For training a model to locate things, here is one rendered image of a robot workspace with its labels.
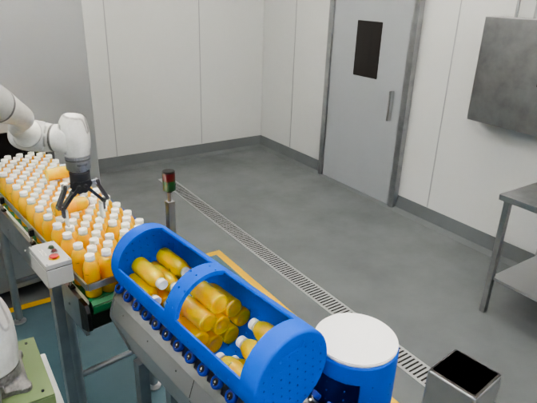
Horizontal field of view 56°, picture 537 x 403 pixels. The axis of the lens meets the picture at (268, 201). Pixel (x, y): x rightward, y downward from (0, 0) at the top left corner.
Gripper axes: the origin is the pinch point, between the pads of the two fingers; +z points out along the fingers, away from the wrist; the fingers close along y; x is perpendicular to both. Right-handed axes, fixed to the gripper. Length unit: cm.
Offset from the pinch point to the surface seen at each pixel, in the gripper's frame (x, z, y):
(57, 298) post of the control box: 6.4, 34.9, -13.1
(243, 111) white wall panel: 371, 71, 352
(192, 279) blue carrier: -59, 2, 12
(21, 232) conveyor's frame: 78, 35, -8
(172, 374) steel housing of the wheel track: -57, 39, 5
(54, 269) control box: -1.5, 16.8, -14.3
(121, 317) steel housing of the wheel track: -17.5, 37.5, 4.0
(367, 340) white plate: -100, 21, 54
